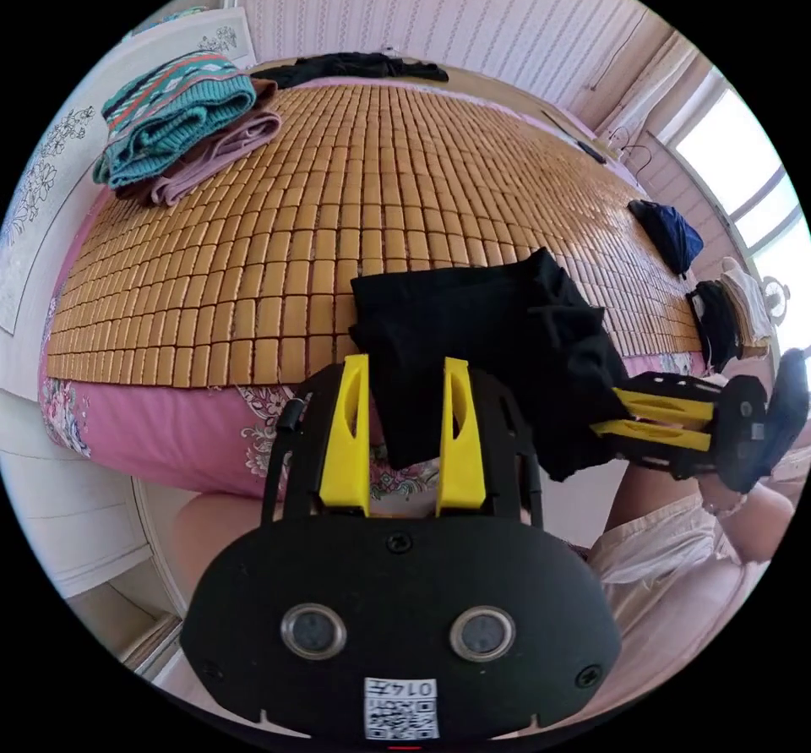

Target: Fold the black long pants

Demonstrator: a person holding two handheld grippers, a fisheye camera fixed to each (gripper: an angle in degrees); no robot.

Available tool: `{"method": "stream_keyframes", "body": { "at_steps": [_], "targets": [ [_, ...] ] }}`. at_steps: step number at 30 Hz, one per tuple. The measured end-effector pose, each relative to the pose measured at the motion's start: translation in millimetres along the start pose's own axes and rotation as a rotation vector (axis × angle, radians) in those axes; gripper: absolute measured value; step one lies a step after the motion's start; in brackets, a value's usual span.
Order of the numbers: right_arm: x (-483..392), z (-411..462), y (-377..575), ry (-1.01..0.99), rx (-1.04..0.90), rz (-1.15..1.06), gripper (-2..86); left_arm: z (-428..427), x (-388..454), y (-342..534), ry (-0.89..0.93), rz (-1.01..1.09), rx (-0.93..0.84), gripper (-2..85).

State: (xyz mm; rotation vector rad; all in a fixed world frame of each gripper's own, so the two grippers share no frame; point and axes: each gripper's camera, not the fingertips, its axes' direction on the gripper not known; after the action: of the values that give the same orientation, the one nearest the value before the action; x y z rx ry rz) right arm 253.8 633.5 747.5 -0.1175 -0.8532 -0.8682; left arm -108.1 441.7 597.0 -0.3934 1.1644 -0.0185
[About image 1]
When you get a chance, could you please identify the white cupboard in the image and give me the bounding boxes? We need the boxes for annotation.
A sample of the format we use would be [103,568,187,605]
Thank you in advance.
[0,385,182,605]

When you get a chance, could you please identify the dark blue garment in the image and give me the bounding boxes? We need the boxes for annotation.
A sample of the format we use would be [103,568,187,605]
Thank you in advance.
[627,198,705,277]

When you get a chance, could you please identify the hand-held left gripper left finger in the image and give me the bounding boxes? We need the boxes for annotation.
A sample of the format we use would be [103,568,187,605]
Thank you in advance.
[318,353,371,517]

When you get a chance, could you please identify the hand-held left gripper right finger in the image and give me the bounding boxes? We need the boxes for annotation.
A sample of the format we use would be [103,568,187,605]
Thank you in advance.
[436,357,488,517]

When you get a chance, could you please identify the person's right forearm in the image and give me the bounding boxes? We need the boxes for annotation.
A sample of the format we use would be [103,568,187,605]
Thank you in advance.
[719,480,799,567]

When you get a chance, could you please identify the window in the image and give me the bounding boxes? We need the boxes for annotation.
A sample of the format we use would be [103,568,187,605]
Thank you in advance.
[672,84,807,348]

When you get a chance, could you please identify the ornate clock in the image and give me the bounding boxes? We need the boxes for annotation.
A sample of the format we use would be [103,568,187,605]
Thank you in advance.
[759,276,792,327]

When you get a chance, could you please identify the black long pants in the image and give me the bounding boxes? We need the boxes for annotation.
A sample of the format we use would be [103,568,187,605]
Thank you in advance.
[349,248,632,483]

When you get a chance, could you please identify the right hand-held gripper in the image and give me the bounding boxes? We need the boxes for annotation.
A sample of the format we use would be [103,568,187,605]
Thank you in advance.
[589,371,774,495]

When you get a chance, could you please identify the pile of clothes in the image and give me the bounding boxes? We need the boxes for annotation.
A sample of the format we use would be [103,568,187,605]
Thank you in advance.
[687,256,776,364]
[93,50,282,208]

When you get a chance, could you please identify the bed with woven mat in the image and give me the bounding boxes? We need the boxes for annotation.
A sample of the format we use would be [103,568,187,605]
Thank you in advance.
[36,58,730,502]

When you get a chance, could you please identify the person's body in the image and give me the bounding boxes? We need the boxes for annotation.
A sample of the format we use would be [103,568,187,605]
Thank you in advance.
[151,466,771,743]

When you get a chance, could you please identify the black garment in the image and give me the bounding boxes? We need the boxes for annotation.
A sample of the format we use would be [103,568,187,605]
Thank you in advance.
[250,52,449,90]

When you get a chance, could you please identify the person's right hand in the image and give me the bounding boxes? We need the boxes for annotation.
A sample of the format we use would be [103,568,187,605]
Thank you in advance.
[699,471,761,518]

